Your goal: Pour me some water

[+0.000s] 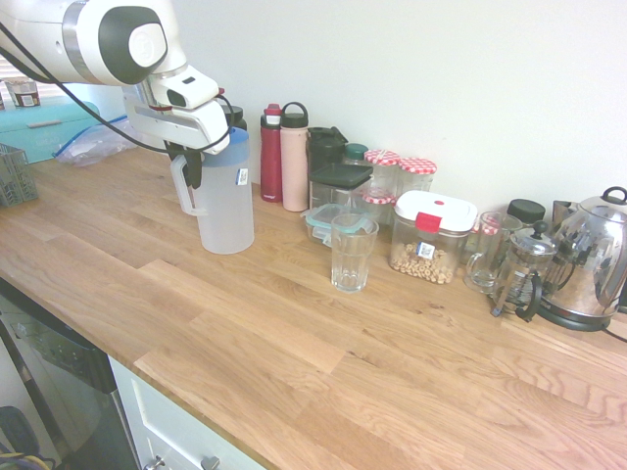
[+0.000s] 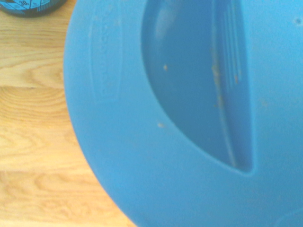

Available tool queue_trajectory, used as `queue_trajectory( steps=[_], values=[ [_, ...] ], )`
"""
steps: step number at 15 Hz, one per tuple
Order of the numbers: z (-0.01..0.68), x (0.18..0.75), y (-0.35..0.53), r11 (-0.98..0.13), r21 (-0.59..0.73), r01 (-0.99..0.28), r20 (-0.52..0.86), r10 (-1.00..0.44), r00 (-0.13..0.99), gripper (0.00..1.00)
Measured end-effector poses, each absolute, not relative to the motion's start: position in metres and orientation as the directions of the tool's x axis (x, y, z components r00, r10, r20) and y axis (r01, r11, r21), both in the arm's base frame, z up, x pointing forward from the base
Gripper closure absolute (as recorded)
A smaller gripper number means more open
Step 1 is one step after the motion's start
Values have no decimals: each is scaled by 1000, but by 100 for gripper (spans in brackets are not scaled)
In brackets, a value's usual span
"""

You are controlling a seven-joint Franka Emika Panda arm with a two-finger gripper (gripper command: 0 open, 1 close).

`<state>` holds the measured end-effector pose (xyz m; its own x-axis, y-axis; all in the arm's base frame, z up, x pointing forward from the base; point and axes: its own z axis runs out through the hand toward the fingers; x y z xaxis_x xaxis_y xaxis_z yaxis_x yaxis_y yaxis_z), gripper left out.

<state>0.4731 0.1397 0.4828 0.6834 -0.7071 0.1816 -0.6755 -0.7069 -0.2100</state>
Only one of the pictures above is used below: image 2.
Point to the translucent pitcher with blue lid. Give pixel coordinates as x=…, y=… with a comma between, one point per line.
x=165, y=94

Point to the black Vega protein tub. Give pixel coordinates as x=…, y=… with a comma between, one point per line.
x=28, y=9

